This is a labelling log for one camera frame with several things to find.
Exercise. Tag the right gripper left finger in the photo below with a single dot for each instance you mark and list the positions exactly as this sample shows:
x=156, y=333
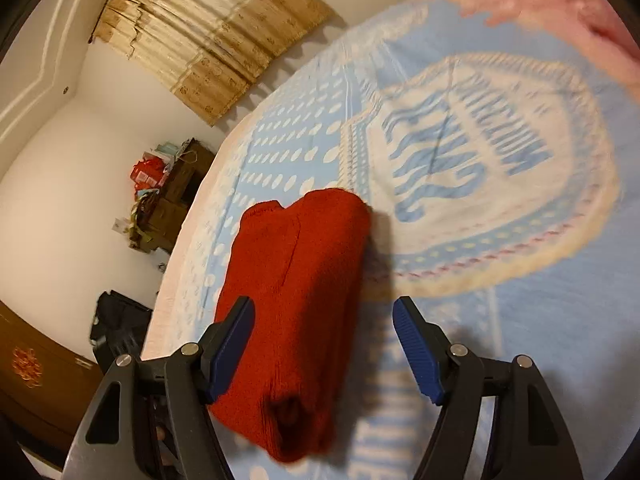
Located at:
x=150, y=420

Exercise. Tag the red knitted sweater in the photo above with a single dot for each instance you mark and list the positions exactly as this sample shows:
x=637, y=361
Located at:
x=302, y=267

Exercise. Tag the black folding chair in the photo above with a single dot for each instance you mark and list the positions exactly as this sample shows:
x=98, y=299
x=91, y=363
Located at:
x=119, y=327

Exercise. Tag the brown wooden door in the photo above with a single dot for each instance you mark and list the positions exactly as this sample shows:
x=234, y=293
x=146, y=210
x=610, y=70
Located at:
x=45, y=388

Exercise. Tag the colourful clutter on desk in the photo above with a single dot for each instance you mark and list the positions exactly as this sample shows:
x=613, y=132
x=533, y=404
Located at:
x=138, y=233

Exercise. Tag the dark wooden desk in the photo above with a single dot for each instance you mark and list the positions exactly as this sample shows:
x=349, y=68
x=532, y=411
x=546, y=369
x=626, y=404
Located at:
x=177, y=192

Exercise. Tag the red gift box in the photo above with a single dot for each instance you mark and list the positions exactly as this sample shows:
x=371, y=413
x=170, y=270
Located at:
x=147, y=173

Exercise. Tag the blue polka dot bedsheet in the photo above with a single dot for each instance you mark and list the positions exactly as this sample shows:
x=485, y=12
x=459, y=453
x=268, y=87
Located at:
x=497, y=144

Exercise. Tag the beige window curtain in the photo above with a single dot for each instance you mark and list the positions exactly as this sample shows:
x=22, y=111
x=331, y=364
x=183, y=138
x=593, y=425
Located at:
x=207, y=53

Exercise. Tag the pink folded quilt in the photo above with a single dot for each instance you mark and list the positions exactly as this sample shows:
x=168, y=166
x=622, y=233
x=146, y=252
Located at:
x=601, y=18

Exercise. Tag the white card on wall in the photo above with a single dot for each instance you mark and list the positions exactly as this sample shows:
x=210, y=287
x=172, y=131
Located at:
x=121, y=225

